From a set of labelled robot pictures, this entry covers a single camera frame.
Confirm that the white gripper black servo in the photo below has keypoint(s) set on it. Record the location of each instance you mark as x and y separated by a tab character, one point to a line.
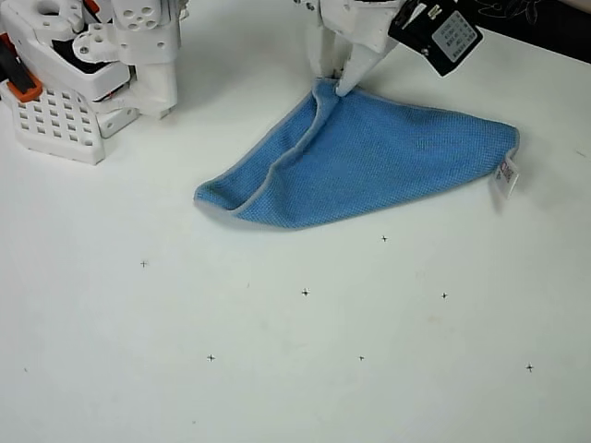
359	32

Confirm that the blue microfiber cloth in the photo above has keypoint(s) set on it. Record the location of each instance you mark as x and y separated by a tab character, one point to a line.
369	157

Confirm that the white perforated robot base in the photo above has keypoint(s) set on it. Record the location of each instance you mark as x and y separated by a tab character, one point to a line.
55	124

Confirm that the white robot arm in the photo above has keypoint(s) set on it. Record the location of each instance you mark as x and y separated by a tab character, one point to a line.
143	55

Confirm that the black mat with drawing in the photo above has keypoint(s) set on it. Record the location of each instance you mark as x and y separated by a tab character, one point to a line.
545	27

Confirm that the orange and black clamp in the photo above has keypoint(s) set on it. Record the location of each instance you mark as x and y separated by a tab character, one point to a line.
20	80

